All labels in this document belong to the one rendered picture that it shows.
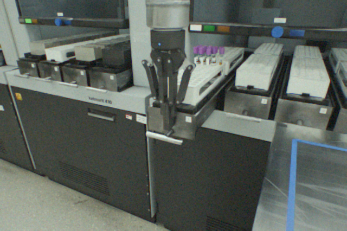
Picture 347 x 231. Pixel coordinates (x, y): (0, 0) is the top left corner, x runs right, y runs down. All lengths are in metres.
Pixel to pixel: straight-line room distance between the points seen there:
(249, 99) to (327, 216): 0.46
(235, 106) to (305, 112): 0.20
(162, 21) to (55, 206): 1.32
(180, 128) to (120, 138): 0.49
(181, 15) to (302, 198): 0.37
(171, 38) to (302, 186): 0.35
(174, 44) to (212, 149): 0.46
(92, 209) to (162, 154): 0.68
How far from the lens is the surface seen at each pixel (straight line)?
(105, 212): 1.48
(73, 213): 1.53
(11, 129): 1.73
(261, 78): 0.77
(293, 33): 0.77
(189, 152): 0.91
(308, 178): 0.42
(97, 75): 1.01
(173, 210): 1.15
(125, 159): 1.11
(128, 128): 1.01
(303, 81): 0.77
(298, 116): 0.76
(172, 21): 0.50
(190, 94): 0.61
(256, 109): 0.77
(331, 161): 0.48
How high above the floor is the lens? 1.06
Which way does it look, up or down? 26 degrees down
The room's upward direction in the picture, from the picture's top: straight up
